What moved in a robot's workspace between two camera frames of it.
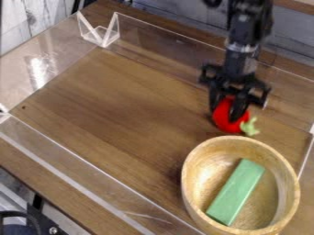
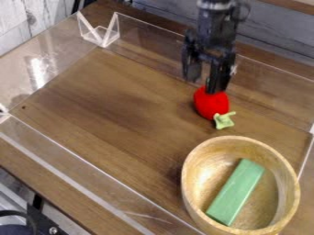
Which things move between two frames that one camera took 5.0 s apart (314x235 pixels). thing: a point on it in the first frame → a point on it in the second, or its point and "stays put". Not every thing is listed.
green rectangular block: [235, 191] stays put
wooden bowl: [272, 202] stays put
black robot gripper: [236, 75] → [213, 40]
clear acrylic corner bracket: [100, 35] stays put
